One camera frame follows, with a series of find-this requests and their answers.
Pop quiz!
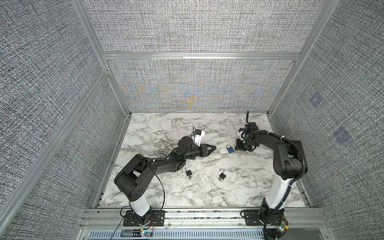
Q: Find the black padlock bottom left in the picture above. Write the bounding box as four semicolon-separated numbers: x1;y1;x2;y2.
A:
183;169;193;180

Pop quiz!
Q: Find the black padlock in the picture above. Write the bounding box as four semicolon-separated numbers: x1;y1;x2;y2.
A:
218;169;226;182
183;169;193;180

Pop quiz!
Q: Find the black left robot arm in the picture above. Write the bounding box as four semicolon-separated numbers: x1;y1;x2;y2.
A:
114;137;217;217

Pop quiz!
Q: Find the blue padlock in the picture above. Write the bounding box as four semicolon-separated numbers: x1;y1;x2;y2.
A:
226;145;235;154

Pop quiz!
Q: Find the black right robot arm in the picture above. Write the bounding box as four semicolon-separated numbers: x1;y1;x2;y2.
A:
235;122;308;225

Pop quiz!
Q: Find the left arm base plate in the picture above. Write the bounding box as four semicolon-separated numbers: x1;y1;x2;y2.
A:
123;210;166;228

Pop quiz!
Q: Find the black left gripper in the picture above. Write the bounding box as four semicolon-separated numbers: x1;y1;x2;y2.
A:
183;144;216;161

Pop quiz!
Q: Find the aluminium front rail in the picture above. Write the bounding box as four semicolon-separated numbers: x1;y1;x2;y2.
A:
75;207;337;240

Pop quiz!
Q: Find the black padlock bottom right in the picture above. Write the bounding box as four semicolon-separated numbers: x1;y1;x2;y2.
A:
218;169;226;182

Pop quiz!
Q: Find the green circuit board left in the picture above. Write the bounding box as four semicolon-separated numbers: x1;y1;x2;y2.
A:
140;229;153;238

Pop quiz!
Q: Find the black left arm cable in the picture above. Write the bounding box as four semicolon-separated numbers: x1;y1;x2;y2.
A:
109;152;166;240

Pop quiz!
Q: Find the green circuit board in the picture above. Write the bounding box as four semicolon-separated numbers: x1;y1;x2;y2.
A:
140;229;153;238
271;221;289;236

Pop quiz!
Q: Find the green circuit board right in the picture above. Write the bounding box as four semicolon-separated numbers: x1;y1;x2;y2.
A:
271;221;289;236

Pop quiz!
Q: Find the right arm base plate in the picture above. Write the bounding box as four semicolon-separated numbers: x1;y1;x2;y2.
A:
240;210;268;226

